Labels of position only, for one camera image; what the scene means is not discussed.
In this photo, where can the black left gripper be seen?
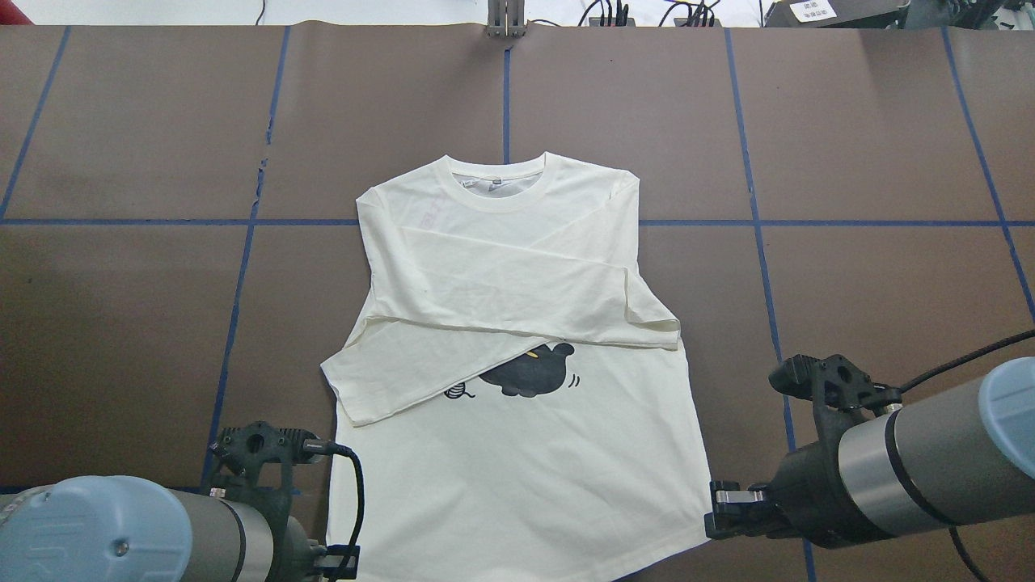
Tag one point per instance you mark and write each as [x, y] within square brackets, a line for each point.
[296, 543]

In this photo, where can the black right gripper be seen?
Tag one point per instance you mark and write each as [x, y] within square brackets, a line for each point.
[807, 488]

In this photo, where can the cream long-sleeve cat shirt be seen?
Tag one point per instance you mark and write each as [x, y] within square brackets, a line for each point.
[518, 396]

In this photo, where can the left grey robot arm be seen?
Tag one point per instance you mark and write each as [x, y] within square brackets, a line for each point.
[121, 528]

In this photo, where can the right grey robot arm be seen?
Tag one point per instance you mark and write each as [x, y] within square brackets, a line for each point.
[882, 470]

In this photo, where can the black box with label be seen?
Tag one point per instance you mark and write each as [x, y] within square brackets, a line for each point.
[836, 14]

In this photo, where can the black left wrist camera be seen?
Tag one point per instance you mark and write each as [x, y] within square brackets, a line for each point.
[239, 455]

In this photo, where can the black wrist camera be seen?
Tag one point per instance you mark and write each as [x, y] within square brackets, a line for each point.
[239, 455]
[842, 395]

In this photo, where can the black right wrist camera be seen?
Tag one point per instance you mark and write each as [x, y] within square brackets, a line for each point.
[842, 395]

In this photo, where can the grey camera stand post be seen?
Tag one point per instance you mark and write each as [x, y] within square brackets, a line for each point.
[506, 18]

